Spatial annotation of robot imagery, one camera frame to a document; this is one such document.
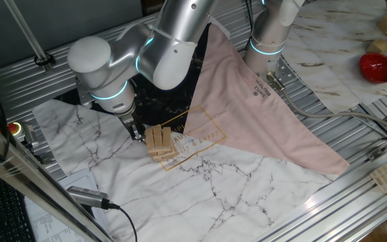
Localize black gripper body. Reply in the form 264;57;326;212
116;110;143;132

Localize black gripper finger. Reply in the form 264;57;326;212
128;125;141;142
136;122;147;143

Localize stacked wooden jenga blocks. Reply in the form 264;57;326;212
147;143;178;163

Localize pink black marble tablecloth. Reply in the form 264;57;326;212
32;23;351;242

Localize grey metal box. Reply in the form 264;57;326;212
20;123;40;154

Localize red emergency stop button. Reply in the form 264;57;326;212
7;122;24;138

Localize printed paper stack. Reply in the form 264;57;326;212
24;167;109;242

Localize grey metal pole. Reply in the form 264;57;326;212
3;0;54;73

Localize black keyboard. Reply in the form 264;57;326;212
0;164;36;242

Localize white gold-veined marble sheet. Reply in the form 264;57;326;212
279;0;387;115

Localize red bowl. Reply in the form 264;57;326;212
359;52;387;84

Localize black camera cable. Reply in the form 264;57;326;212
107;200;138;242

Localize silver box camera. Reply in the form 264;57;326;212
66;186;111;211

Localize black clamp ring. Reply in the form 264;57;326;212
34;52;56;67

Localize aluminium frame bar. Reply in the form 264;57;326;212
0;110;116;242

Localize grey cable with metal connector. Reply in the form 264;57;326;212
266;71;387;135

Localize black looped cable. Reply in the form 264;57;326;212
245;0;257;51

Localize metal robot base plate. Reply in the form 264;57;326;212
269;58;304;93

